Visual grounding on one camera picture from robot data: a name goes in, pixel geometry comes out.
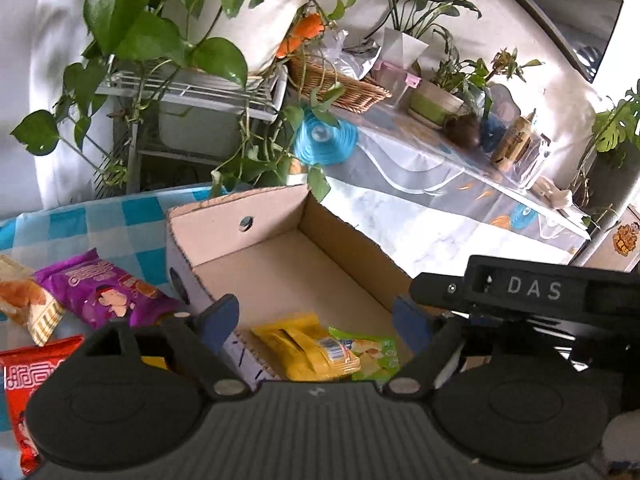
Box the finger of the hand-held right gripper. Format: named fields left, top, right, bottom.
left=409, top=272, right=470, bottom=312

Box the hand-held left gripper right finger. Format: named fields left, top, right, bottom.
left=382, top=294, right=471, bottom=403

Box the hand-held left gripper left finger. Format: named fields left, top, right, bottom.
left=82, top=294, right=253, bottom=403

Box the green snack packet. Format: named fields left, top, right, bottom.
left=327, top=326, right=401, bottom=381

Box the cardboard box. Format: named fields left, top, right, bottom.
left=166, top=184, right=451, bottom=386

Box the purple snack packet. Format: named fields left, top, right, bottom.
left=34, top=249, right=183, bottom=331

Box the beige snack packet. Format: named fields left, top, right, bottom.
left=0, top=255, right=66, bottom=347

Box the red snack packet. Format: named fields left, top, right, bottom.
left=0, top=335, right=85, bottom=476

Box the table with clear cover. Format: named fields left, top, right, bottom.
left=285, top=87, right=593, bottom=281

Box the box with cartoon sticker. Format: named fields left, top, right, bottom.
left=570, top=205, right=640, bottom=273

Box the white tissue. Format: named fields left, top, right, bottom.
left=532, top=177, right=576, bottom=208

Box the clear plastic container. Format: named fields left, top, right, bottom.
left=520, top=132, right=551, bottom=188

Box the blue checkered tablecloth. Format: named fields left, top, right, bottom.
left=0, top=185, right=221, bottom=436

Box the brown teapot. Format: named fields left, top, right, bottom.
left=445, top=114, right=482, bottom=150

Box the cream and brown bottle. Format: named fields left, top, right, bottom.
left=491, top=115, right=533, bottom=171

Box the blue bottle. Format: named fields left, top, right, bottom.
left=480, top=85, right=521, bottom=153

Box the green striped plant pot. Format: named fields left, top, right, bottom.
left=407, top=80, right=466, bottom=128

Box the monstera plant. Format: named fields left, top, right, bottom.
left=570, top=80, right=640, bottom=226

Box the small leafy plant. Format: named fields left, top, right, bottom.
left=430, top=42, right=543, bottom=111

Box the pink lidded clear container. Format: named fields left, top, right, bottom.
left=370, top=60, right=421, bottom=106

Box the wicker basket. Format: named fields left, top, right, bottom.
left=287, top=52, right=393, bottom=115

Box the white metal plant rack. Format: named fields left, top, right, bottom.
left=95, top=67, right=288, bottom=196

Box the white geometric vase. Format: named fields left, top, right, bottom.
left=380, top=27, right=430, bottom=68

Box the clear plastic bag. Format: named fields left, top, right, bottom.
left=320, top=30, right=386, bottom=81

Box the dark green leafy plant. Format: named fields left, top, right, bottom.
left=355, top=0, right=483, bottom=46

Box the orange plush toy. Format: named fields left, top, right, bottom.
left=275, top=12, right=326, bottom=58

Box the black flat screen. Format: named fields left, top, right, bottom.
left=470, top=0, right=626, bottom=83

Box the pothos plant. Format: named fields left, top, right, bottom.
left=10, top=0, right=361, bottom=203

